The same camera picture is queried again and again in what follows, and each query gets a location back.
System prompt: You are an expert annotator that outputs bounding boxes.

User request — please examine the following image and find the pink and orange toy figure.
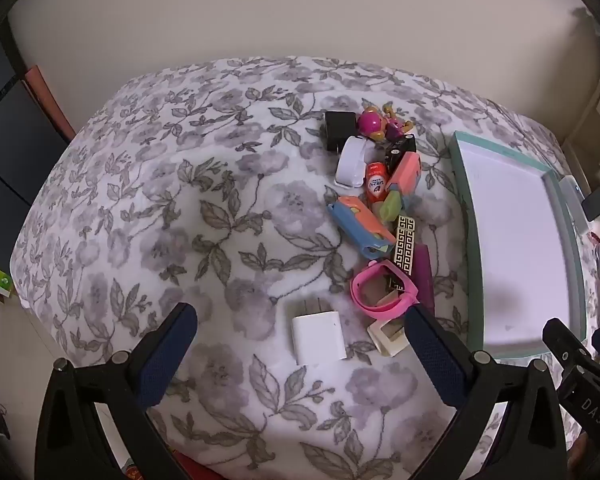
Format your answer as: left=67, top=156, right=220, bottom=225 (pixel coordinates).
left=357, top=105, right=416, bottom=142

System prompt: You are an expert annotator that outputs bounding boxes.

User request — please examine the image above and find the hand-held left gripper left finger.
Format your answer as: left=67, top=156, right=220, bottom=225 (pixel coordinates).
left=34, top=302, right=199, bottom=480

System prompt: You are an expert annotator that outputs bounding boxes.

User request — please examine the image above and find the cream shelf unit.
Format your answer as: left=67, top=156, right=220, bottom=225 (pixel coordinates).
left=560, top=67, right=600, bottom=196

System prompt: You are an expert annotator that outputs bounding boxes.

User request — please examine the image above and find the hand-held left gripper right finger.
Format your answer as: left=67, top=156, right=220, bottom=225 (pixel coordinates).
left=404, top=305, right=576, bottom=480

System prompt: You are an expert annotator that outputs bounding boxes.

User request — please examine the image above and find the cream plug adapter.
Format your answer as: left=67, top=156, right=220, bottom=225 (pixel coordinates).
left=367, top=317, right=411, bottom=358

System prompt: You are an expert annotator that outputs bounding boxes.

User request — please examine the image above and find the pink watch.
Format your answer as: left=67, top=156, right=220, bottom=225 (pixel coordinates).
left=351, top=259, right=421, bottom=320

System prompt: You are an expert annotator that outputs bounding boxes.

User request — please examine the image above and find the salmon pink box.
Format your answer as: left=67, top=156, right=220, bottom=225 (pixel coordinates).
left=386, top=151, right=422, bottom=196

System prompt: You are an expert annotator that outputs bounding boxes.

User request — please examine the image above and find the purple lighter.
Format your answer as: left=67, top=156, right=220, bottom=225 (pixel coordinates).
left=412, top=244, right=436, bottom=311

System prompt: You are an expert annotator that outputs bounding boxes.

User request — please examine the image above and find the gold patterned lighter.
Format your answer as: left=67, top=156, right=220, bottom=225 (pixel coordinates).
left=391, top=216, right=417, bottom=263

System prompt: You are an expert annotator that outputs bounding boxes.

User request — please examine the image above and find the black cylindrical capacitor pack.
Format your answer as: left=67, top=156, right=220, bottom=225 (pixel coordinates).
left=384, top=135, right=417, bottom=171

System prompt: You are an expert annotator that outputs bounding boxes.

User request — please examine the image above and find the red printed box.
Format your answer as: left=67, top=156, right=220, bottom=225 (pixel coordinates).
left=172, top=450, right=226, bottom=480

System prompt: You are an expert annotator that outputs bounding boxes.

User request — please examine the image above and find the grey box with light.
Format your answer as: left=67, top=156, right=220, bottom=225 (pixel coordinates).
left=559, top=175, right=588, bottom=233

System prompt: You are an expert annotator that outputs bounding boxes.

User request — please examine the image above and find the small black device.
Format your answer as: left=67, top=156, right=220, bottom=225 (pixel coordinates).
left=581, top=186, right=600, bottom=221

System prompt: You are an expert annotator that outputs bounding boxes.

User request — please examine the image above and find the white rounded plastic device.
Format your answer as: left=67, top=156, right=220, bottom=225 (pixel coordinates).
left=334, top=136, right=370, bottom=190

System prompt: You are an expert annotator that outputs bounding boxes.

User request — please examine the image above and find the teal tray box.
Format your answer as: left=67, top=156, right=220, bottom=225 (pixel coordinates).
left=449, top=131, right=588, bottom=358

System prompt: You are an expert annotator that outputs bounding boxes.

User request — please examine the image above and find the grey floral blanket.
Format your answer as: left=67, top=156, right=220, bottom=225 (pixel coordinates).
left=10, top=56, right=596, bottom=480

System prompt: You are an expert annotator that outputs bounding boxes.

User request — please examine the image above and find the white wall charger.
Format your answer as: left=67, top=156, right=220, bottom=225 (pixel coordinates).
left=286, top=297, right=348, bottom=367

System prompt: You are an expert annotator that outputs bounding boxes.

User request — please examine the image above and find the reddish brown board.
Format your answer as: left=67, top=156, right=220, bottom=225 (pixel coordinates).
left=24, top=65, right=77, bottom=142

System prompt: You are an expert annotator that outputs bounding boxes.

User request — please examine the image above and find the red squeeze tube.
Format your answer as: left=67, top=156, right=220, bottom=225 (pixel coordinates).
left=364, top=161, right=390, bottom=206

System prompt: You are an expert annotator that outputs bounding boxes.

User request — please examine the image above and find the dark cabinet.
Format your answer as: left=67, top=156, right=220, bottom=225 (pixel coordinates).
left=0, top=25, right=76, bottom=286

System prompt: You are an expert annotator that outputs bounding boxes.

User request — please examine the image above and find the blue and orange case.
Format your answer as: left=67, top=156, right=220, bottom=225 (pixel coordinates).
left=328, top=196, right=397, bottom=260

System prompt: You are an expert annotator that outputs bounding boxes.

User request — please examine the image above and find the black charger cube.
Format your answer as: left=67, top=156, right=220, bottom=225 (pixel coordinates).
left=324, top=111, right=357, bottom=152

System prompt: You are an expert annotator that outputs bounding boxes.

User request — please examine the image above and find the green plastic piece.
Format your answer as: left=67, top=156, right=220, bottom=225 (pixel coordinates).
left=377, top=191, right=403, bottom=223

